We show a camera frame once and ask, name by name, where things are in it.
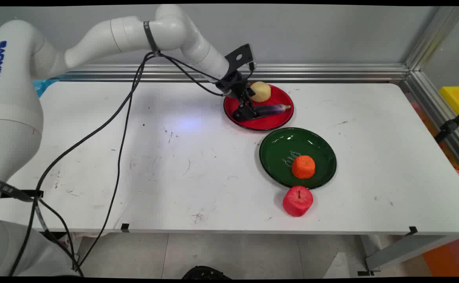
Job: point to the grey table leg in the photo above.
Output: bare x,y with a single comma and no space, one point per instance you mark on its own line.
402,251

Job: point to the red toy apple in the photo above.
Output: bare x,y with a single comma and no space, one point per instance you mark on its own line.
297,201

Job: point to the dark green plate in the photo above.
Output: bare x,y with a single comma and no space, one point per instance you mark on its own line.
280,157

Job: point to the black wrist camera mount plate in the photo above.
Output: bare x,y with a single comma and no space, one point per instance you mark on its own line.
240,57

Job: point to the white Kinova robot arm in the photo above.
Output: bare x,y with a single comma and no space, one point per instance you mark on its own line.
15,118

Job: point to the purple toy eggplant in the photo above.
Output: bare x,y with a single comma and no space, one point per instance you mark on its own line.
271,109

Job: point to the pale yellow toy potato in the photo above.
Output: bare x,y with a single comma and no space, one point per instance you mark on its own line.
261,92

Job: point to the yellow box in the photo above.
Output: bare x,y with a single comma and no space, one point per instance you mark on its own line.
457,100

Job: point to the black object on floor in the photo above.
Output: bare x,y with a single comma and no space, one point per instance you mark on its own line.
205,272

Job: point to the blue plastic sheet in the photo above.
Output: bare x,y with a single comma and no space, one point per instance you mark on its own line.
44,84

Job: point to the horizontal aluminium frame rail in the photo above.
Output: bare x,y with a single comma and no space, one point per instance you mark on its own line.
292,72

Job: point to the small black table clip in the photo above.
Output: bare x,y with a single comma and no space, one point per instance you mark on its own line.
412,230
125,227

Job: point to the orange toy orange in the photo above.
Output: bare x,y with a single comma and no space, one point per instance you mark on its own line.
303,167

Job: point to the red plate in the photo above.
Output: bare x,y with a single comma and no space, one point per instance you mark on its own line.
270,121

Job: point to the side aluminium frame rail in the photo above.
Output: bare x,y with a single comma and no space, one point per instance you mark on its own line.
437,114

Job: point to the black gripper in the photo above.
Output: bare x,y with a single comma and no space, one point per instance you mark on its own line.
232,83

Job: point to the orange box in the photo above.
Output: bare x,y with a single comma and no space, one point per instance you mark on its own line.
449,257

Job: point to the upright aluminium frame post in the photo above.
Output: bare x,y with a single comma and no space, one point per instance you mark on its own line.
434,37

